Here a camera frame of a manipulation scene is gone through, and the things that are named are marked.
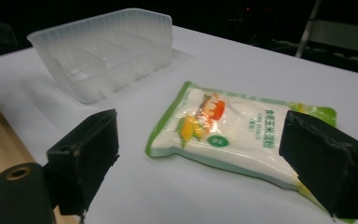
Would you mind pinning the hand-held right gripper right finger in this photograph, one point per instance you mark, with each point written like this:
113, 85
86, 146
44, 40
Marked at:
326, 161

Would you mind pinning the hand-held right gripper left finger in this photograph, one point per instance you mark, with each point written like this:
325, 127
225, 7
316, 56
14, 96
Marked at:
85, 155

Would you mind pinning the green and white starch bag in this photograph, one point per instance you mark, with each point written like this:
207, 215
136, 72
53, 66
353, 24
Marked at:
230, 137

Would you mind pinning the translucent plastic bin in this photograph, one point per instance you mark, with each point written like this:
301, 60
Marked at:
105, 53

